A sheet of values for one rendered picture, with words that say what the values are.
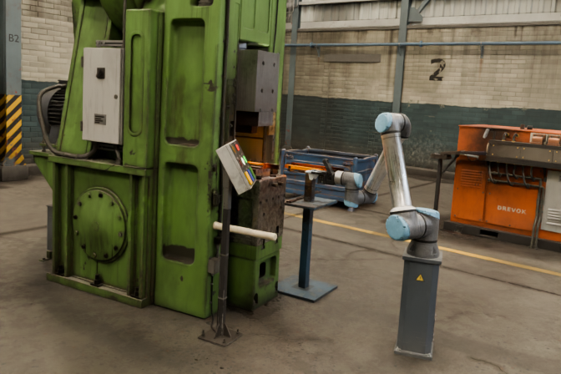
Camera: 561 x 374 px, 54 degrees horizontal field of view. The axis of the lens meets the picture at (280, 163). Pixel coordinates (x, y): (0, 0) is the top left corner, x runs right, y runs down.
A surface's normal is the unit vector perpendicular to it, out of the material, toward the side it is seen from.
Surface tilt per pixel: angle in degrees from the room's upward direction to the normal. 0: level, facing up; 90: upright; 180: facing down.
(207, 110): 89
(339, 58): 90
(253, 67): 90
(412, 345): 86
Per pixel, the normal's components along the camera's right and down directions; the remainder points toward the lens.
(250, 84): -0.47, 0.08
